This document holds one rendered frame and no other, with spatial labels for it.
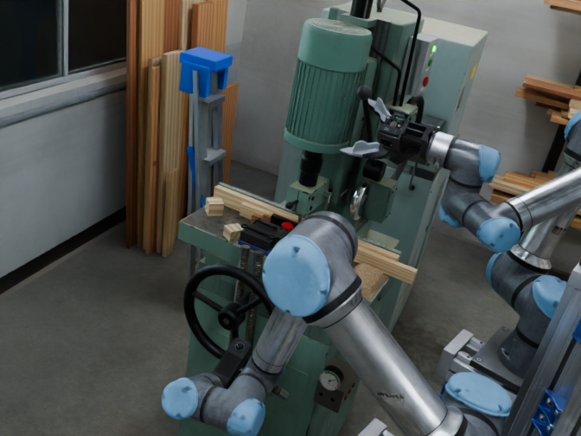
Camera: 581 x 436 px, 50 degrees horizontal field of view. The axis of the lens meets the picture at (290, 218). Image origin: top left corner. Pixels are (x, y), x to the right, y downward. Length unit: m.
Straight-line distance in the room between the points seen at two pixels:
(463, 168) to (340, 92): 0.37
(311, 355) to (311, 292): 0.82
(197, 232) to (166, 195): 1.38
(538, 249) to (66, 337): 1.91
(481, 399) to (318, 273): 0.41
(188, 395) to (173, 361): 1.43
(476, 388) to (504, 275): 0.55
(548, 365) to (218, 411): 0.66
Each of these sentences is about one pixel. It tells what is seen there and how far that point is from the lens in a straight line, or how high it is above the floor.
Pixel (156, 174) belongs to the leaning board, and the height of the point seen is 0.44.
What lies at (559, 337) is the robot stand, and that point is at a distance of 1.33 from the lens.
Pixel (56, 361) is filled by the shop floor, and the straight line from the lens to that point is 2.69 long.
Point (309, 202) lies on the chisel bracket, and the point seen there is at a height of 1.04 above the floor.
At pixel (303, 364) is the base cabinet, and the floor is 0.62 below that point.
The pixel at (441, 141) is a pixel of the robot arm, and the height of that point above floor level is 1.35.
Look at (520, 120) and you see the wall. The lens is 3.90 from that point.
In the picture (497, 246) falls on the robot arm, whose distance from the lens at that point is 1.36.
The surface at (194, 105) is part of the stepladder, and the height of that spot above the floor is 0.97.
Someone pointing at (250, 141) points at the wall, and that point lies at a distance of 4.42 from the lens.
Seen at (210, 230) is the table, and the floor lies 0.90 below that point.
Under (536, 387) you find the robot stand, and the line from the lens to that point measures 1.40.
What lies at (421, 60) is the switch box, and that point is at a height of 1.42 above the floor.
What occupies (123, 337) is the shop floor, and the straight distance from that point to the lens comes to 2.79.
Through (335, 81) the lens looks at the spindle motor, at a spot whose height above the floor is 1.39.
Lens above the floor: 1.77
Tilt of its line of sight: 27 degrees down
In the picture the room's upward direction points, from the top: 11 degrees clockwise
